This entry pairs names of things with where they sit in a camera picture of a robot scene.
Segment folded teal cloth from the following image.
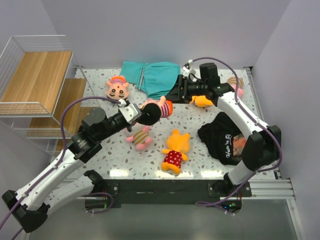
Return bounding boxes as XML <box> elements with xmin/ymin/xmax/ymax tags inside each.
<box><xmin>120</xmin><ymin>61</ymin><xmax>181</xmax><ymax>100</ymax></box>

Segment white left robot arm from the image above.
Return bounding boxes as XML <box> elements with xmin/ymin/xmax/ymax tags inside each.
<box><xmin>2</xmin><ymin>104</ymin><xmax>142</xmax><ymax>233</ymax></box>

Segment orange bear polka dress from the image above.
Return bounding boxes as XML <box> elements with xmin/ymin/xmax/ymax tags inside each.
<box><xmin>161</xmin><ymin>129</ymin><xmax>190</xmax><ymax>175</ymax></box>
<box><xmin>190</xmin><ymin>95</ymin><xmax>214</xmax><ymax>108</ymax></box>

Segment white wire wooden shelf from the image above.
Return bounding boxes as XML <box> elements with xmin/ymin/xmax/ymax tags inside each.
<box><xmin>0</xmin><ymin>35</ymin><xmax>100</xmax><ymax>156</ymax></box>

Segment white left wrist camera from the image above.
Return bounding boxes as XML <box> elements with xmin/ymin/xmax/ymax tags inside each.
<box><xmin>117</xmin><ymin>99</ymin><xmax>142</xmax><ymax>124</ymax></box>

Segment black printed garment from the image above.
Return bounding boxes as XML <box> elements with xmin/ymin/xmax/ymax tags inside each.
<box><xmin>197</xmin><ymin>112</ymin><xmax>247</xmax><ymax>166</ymax></box>

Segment orange bear polka dress back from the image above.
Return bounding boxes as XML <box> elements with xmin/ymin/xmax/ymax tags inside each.
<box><xmin>190</xmin><ymin>95</ymin><xmax>214</xmax><ymax>108</ymax></box>

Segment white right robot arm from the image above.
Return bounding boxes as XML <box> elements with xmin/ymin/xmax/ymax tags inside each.
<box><xmin>166</xmin><ymin>57</ymin><xmax>283</xmax><ymax>197</ymax></box>

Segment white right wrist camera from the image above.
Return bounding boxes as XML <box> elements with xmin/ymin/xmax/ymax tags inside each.
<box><xmin>181</xmin><ymin>59</ymin><xmax>196</xmax><ymax>81</ymax></box>

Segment orange bear polka dress front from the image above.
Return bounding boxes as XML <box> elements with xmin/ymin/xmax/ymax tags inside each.
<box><xmin>161</xmin><ymin>129</ymin><xmax>190</xmax><ymax>175</ymax></box>

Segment face-up doll orange hat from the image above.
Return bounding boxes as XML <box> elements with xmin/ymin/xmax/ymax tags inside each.
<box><xmin>105</xmin><ymin>75</ymin><xmax>129</xmax><ymax>101</ymax></box>

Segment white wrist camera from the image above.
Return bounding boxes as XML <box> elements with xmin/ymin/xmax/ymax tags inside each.
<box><xmin>181</xmin><ymin>59</ymin><xmax>196</xmax><ymax>81</ymax></box>
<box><xmin>117</xmin><ymin>99</ymin><xmax>142</xmax><ymax>124</ymax></box>

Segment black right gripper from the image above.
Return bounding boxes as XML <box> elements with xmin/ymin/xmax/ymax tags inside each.
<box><xmin>163</xmin><ymin>75</ymin><xmax>207</xmax><ymax>105</ymax></box>

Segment pink pig striped shirt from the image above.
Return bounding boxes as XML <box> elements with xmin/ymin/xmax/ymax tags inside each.
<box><xmin>124</xmin><ymin>123</ymin><xmax>153</xmax><ymax>151</ymax></box>

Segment black-haired doll orange pants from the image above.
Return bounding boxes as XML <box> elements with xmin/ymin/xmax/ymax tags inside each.
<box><xmin>138</xmin><ymin>96</ymin><xmax>174</xmax><ymax>127</ymax></box>

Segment pink pig toy far right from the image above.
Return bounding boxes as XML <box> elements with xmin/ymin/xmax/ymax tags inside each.
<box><xmin>227</xmin><ymin>76</ymin><xmax>244</xmax><ymax>98</ymax></box>

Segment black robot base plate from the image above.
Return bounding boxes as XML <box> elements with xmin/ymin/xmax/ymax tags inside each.
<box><xmin>83</xmin><ymin>169</ymin><xmax>252</xmax><ymax>210</ymax></box>

